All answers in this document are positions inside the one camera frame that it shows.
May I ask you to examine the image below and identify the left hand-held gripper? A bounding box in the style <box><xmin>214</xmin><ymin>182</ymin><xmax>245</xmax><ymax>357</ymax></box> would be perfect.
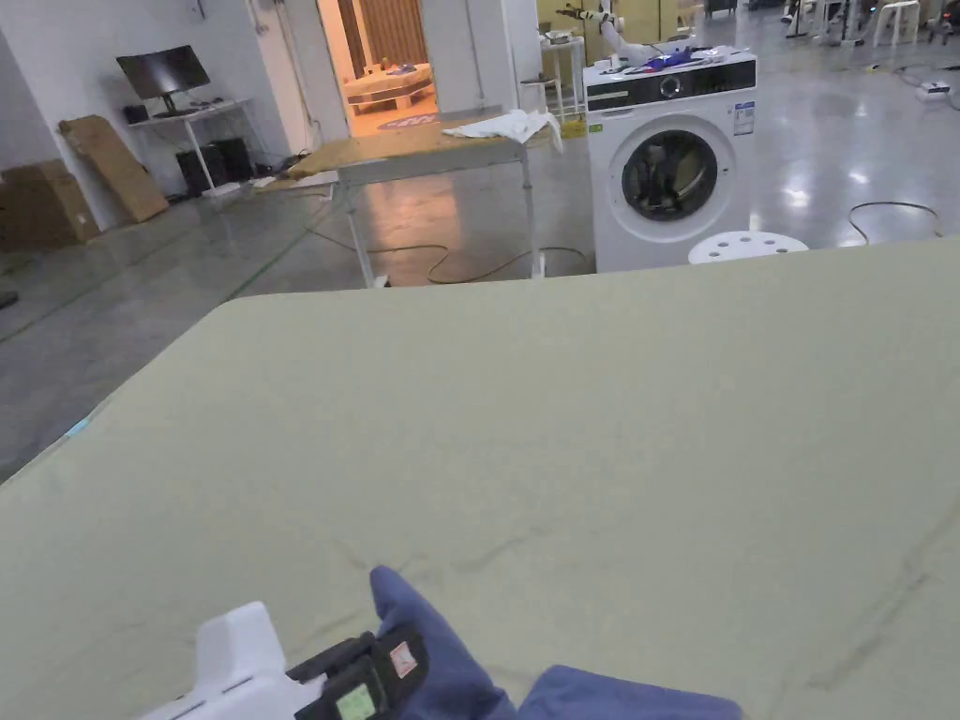
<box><xmin>139</xmin><ymin>600</ymin><xmax>431</xmax><ymax>720</ymax></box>

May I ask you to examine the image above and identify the dark blue shirt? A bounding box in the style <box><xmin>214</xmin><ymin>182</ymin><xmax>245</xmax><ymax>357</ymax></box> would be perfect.
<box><xmin>369</xmin><ymin>565</ymin><xmax>744</xmax><ymax>720</ymax></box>

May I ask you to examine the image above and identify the bed with pale green sheet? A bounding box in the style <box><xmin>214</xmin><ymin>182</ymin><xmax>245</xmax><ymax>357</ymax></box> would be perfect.
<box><xmin>0</xmin><ymin>235</ymin><xmax>960</xmax><ymax>720</ymax></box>

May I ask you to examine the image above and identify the wooden top table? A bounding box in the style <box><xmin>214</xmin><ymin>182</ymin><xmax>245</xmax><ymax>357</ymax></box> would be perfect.
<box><xmin>287</xmin><ymin>109</ymin><xmax>565</xmax><ymax>290</ymax></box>

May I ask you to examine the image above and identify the black computer tower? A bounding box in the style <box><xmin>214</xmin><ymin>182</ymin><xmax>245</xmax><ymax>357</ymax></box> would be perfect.
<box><xmin>175</xmin><ymin>138</ymin><xmax>253</xmax><ymax>198</ymax></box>

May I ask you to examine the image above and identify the large brown carton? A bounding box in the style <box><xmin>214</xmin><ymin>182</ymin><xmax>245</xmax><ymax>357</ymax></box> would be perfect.
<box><xmin>0</xmin><ymin>158</ymin><xmax>100</xmax><ymax>251</ymax></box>

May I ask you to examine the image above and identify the flat brown carton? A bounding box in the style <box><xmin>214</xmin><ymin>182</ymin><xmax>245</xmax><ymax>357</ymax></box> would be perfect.
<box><xmin>58</xmin><ymin>114</ymin><xmax>171</xmax><ymax>225</ymax></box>

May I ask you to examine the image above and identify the white round stool with holes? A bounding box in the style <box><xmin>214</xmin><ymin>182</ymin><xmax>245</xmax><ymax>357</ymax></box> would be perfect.
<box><xmin>687</xmin><ymin>230</ymin><xmax>812</xmax><ymax>266</ymax></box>

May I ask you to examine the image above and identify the white washing machine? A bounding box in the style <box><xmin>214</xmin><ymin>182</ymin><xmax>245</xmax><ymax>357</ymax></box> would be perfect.
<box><xmin>582</xmin><ymin>44</ymin><xmax>759</xmax><ymax>275</ymax></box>

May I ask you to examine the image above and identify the white desk with monitor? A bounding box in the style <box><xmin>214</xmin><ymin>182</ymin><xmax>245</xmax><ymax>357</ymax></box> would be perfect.
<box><xmin>115</xmin><ymin>44</ymin><xmax>257</xmax><ymax>198</ymax></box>

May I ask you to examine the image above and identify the tall white stool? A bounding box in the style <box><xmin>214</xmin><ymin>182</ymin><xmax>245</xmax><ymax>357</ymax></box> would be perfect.
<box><xmin>872</xmin><ymin>0</ymin><xmax>923</xmax><ymax>48</ymax></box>

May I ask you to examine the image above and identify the low bed with white frame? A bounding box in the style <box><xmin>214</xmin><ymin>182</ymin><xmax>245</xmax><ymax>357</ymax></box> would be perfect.
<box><xmin>343</xmin><ymin>61</ymin><xmax>437</xmax><ymax>115</ymax></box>

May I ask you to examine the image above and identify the black floor cable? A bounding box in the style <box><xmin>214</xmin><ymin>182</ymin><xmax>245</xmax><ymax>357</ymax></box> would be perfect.
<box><xmin>847</xmin><ymin>200</ymin><xmax>948</xmax><ymax>247</ymax></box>

